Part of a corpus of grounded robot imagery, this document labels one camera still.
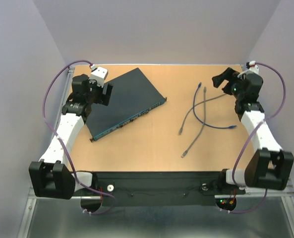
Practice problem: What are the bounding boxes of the grey ethernet cable short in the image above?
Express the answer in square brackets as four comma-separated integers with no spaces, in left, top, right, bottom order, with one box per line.
[181,86,208,159]

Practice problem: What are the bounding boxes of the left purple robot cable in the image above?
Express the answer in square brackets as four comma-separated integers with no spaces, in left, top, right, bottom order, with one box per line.
[42,59,117,216]

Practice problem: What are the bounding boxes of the grey ethernet cable long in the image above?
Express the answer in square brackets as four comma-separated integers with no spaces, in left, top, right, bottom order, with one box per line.
[178,94,233,135]

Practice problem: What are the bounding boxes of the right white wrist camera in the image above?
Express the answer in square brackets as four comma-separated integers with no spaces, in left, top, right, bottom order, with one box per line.
[237,60,259,78]

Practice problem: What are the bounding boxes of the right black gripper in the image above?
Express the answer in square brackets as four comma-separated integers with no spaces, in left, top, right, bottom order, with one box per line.
[211,67,245,100]

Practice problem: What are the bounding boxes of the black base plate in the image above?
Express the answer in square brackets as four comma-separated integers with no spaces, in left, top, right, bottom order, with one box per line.
[72,171,280,207]

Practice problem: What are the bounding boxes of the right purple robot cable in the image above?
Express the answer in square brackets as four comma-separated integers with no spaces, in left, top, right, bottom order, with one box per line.
[226,61,287,214]

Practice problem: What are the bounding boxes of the aluminium front rail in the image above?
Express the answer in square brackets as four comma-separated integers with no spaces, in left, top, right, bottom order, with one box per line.
[28,178,294,199]

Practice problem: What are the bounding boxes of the blue ethernet cable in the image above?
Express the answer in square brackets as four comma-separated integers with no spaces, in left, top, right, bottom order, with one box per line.
[192,82,237,129]

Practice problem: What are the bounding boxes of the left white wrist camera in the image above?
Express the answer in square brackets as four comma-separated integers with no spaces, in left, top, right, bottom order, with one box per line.
[89,65,109,88]

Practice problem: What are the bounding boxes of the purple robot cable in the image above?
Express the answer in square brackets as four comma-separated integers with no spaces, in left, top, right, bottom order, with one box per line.
[42,59,117,216]
[226,61,287,214]

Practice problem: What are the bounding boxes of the aluminium rail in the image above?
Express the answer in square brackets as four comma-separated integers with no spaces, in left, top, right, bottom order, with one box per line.
[28,178,294,199]
[44,65,75,169]

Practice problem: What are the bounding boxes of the metal sheet panel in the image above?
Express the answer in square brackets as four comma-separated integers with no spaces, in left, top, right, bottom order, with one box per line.
[19,197,294,238]

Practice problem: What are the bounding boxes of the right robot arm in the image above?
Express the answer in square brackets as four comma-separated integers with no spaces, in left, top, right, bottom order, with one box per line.
[212,62,294,193]

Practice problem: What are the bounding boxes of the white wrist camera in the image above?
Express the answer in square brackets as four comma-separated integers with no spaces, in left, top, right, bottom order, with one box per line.
[89,65,109,88]
[237,60,259,78]

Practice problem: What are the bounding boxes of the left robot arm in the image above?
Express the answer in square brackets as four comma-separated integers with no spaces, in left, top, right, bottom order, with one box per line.
[29,67,113,199]

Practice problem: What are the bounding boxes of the dark blue network switch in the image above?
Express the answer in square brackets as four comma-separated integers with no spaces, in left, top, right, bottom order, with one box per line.
[86,68,167,142]

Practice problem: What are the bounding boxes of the aluminium left side rail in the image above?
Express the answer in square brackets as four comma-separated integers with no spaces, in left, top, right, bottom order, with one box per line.
[44,65,75,169]

